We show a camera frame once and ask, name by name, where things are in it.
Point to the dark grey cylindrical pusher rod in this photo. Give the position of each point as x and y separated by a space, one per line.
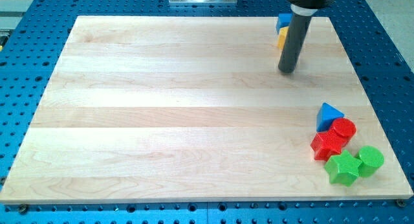
298 27

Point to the blue triangle block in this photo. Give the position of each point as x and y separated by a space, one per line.
326 116

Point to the blue cube block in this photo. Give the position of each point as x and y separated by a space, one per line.
283 21

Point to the yellow block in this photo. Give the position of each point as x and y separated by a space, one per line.
282 37

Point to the red cylinder block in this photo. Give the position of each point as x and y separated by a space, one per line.
344 129

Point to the red star block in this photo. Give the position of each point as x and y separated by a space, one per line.
327 144

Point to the green star block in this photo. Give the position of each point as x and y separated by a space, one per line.
343 168

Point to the green cylinder block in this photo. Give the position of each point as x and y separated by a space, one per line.
371 160

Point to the light wooden board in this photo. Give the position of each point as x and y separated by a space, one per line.
145 109

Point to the blue perforated metal table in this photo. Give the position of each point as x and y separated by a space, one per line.
33 49

